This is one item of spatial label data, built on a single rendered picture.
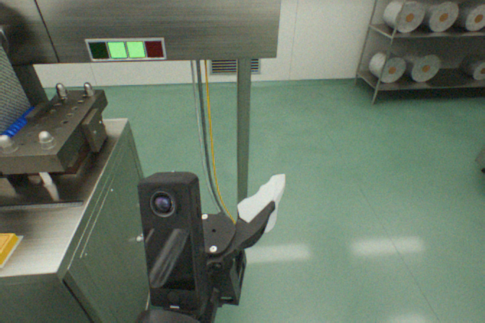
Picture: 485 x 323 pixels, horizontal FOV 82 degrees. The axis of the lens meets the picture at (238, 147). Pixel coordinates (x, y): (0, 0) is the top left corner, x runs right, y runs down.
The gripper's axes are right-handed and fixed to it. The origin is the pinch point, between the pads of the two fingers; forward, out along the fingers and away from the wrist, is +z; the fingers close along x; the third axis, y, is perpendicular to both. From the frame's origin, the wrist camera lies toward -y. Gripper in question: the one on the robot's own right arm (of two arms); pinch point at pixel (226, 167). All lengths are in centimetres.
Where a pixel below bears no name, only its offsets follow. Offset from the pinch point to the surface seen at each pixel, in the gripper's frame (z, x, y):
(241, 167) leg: 85, -24, 71
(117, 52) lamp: 57, -51, -1
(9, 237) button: 2, -57, 24
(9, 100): 34, -76, 4
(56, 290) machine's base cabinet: -2, -50, 40
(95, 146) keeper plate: 37, -57, 23
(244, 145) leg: 85, -20, 57
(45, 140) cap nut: 22, -56, 10
